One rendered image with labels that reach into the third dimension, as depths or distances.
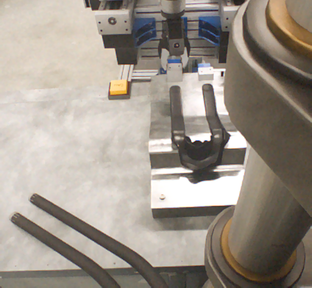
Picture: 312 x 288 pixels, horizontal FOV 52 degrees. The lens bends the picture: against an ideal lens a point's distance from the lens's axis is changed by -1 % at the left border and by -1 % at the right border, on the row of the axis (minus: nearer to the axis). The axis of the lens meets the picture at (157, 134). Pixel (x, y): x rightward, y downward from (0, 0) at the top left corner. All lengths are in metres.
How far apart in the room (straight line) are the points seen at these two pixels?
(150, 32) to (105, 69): 1.27
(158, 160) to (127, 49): 0.68
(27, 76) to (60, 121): 1.70
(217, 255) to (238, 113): 0.21
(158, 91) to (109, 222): 0.45
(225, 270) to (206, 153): 0.59
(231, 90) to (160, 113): 0.87
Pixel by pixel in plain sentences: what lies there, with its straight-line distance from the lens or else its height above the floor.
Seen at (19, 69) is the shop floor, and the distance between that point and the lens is 2.99.
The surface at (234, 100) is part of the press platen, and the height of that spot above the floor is 1.51.
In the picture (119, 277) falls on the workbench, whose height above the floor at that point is 0.63.
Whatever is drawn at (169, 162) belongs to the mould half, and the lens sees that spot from 0.89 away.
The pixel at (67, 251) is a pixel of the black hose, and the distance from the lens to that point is 0.84.
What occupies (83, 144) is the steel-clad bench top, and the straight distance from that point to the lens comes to 1.09.
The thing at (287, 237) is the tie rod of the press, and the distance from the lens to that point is 0.26.
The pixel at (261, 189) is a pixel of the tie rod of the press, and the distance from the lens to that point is 0.22.
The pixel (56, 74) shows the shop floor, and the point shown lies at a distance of 2.79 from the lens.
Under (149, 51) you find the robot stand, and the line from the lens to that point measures 1.55.
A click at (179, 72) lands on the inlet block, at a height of 0.93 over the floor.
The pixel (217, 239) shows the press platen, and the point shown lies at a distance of 0.35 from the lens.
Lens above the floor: 1.62
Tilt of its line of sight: 50 degrees down
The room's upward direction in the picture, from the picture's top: 6 degrees counter-clockwise
